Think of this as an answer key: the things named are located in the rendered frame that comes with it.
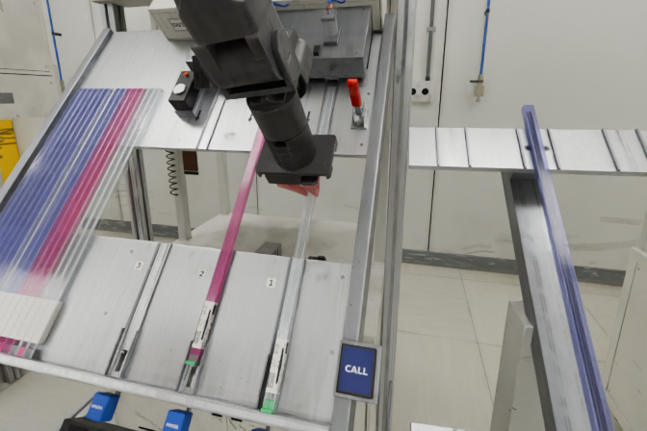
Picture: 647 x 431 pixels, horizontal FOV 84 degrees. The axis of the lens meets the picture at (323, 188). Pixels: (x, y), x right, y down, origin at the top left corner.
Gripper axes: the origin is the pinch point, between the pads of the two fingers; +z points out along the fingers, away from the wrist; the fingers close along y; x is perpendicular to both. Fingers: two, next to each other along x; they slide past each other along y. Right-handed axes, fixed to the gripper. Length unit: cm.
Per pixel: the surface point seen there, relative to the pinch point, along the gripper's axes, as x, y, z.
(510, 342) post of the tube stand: 16.2, -28.4, 9.9
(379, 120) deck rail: -13.6, -9.2, -0.8
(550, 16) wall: -166, -78, 82
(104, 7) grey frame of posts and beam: -47, 62, -7
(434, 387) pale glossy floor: 13, -24, 118
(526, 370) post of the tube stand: 19.4, -29.7, 9.0
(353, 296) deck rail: 15.0, -8.4, 1.7
